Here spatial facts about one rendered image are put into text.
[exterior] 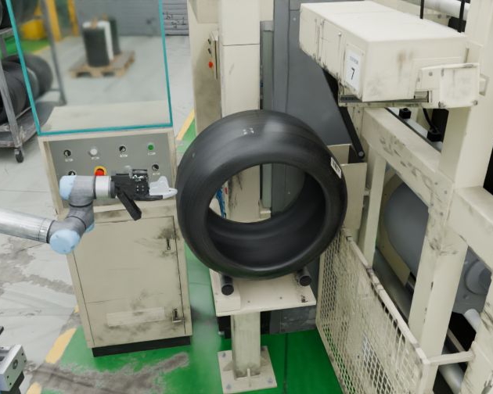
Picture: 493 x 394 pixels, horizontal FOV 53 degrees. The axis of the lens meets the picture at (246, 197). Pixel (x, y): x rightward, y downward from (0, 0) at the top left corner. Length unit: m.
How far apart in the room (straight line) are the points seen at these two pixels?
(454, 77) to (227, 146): 0.66
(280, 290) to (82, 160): 1.01
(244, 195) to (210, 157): 0.49
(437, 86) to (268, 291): 1.03
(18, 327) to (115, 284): 0.86
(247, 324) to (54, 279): 1.56
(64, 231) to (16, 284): 2.02
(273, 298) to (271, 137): 0.65
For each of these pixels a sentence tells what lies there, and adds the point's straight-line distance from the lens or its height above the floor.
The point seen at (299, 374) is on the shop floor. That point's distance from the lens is 2.68.
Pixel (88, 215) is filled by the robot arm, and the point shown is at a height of 1.21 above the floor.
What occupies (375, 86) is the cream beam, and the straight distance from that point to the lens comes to 1.23.
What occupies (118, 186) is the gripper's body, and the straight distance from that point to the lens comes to 1.63.
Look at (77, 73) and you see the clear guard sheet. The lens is 2.09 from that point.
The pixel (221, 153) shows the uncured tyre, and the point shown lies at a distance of 1.49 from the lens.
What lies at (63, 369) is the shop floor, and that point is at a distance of 2.87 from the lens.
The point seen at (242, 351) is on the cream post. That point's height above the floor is 0.20.
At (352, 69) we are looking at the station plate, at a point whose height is 1.70.
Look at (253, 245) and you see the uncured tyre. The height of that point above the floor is 0.91.
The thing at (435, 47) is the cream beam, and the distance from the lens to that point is 1.27.
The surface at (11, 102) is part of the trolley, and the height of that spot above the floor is 0.61.
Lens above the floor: 2.02
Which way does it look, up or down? 29 degrees down
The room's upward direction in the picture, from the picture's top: 1 degrees counter-clockwise
